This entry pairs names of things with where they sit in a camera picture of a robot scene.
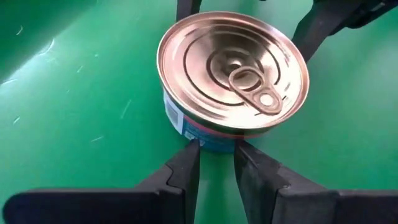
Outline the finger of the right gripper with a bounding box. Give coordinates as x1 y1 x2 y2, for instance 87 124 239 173
291 0 361 62
175 0 203 22

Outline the blue pink salmon can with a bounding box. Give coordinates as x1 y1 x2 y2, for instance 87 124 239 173
156 11 310 154

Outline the green table mat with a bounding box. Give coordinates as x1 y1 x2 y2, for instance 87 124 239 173
0 0 398 224

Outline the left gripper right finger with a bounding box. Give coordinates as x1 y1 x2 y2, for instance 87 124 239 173
233 139 398 224

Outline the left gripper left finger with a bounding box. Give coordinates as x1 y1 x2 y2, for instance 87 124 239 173
2 139 201 224

